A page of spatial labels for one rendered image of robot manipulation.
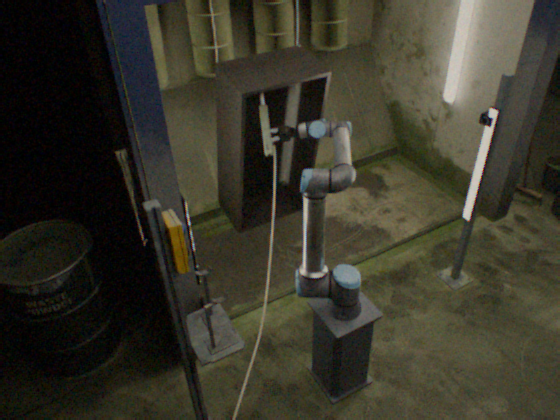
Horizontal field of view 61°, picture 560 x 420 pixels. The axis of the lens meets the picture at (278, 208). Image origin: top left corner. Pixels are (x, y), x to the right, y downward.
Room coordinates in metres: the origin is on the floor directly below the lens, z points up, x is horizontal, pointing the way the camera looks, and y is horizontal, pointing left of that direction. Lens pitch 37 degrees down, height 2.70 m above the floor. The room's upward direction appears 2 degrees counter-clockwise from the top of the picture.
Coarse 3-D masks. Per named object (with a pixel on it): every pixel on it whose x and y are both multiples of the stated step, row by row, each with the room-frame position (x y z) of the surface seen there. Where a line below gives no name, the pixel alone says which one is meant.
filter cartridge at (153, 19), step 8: (152, 8) 3.56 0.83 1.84; (152, 16) 3.55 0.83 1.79; (152, 24) 3.54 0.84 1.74; (152, 32) 3.53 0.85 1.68; (160, 32) 3.67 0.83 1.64; (152, 40) 3.52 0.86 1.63; (160, 40) 3.60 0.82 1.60; (160, 48) 3.58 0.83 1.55; (160, 56) 3.57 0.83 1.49; (160, 64) 3.55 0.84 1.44; (160, 72) 3.54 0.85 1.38; (160, 80) 3.53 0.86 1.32; (168, 80) 3.64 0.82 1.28; (160, 88) 3.52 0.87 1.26
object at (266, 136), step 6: (264, 108) 2.65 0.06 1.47; (264, 114) 2.62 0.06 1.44; (264, 120) 2.60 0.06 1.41; (264, 126) 2.57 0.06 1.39; (264, 132) 2.55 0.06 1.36; (264, 138) 2.52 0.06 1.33; (270, 138) 2.52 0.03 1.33; (264, 144) 2.50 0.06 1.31; (270, 144) 2.49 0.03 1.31; (264, 150) 2.47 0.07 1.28; (270, 150) 2.46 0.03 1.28
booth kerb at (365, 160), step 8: (384, 152) 4.31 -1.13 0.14; (392, 152) 4.36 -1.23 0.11; (352, 160) 4.12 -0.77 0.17; (360, 160) 4.16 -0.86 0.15; (368, 160) 4.21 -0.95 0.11; (376, 160) 4.26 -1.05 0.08; (216, 208) 3.42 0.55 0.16; (192, 216) 3.31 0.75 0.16; (200, 216) 3.35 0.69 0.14; (208, 216) 3.38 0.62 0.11; (216, 216) 3.41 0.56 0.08; (192, 224) 3.31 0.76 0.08
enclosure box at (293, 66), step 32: (224, 64) 2.77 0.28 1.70; (256, 64) 2.80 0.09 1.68; (288, 64) 2.82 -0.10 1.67; (320, 64) 2.84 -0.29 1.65; (224, 96) 2.70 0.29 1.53; (256, 96) 2.98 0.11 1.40; (288, 96) 3.11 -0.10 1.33; (320, 96) 2.86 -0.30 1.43; (224, 128) 2.75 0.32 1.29; (256, 128) 3.03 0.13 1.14; (224, 160) 2.80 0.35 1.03; (256, 160) 3.09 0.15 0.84; (288, 160) 3.22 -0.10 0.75; (224, 192) 2.85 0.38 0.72; (256, 192) 3.12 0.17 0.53; (288, 192) 3.14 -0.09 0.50; (256, 224) 2.79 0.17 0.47
